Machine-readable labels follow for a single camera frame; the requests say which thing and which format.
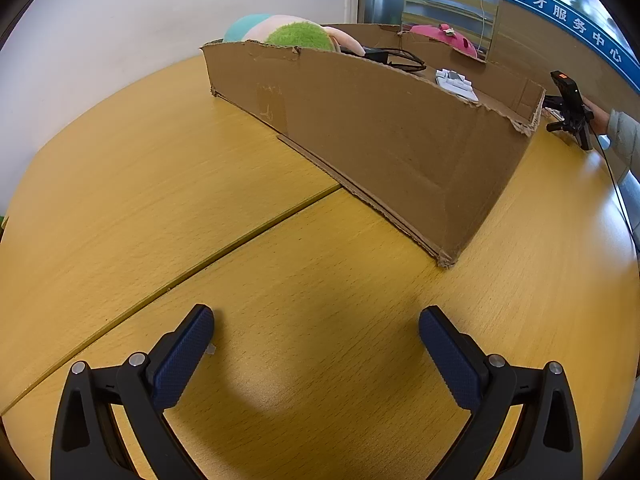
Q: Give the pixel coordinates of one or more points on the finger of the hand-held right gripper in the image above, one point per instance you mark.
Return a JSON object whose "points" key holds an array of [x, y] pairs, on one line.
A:
{"points": [[555, 126], [554, 101]]}

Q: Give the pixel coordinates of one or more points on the white folding phone stand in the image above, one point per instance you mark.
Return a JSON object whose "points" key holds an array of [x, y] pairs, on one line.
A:
{"points": [[452, 81]]}

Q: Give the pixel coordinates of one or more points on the teal and pink plush toy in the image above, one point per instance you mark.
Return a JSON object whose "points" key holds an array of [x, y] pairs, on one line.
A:
{"points": [[290, 35]]}

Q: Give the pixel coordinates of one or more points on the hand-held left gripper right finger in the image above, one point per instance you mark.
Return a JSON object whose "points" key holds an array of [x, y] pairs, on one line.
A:
{"points": [[450, 355]]}

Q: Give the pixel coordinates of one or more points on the person's right forearm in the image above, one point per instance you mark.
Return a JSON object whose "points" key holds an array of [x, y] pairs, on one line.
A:
{"points": [[625, 145]]}

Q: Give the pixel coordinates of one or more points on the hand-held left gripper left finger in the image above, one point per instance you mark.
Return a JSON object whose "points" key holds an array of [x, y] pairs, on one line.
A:
{"points": [[182, 355]]}

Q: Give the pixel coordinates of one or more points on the cardboard box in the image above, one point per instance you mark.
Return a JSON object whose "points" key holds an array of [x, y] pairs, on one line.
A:
{"points": [[380, 135]]}

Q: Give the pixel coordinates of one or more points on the wooden desk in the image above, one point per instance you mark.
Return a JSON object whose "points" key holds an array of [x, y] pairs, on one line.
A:
{"points": [[150, 185]]}

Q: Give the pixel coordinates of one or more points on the person's right hand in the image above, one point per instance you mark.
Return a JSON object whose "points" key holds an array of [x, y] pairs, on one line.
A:
{"points": [[599, 117]]}

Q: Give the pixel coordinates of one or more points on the black sunglasses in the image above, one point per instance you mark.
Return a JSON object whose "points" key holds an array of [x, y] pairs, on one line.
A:
{"points": [[395, 59]]}

